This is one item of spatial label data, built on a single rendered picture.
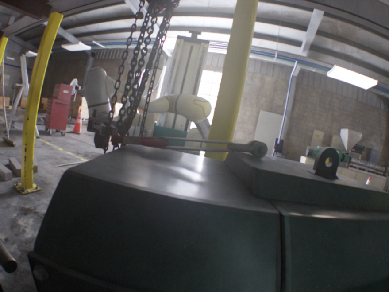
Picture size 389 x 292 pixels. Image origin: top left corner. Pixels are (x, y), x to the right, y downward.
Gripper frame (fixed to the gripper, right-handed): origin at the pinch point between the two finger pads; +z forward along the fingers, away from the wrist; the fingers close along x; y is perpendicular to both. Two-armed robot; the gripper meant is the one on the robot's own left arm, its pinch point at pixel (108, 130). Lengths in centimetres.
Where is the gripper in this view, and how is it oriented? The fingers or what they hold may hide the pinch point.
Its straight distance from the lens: 64.4
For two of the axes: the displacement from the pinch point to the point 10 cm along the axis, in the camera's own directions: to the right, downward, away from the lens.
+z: 5.0, 2.0, -8.4
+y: 2.1, -9.7, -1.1
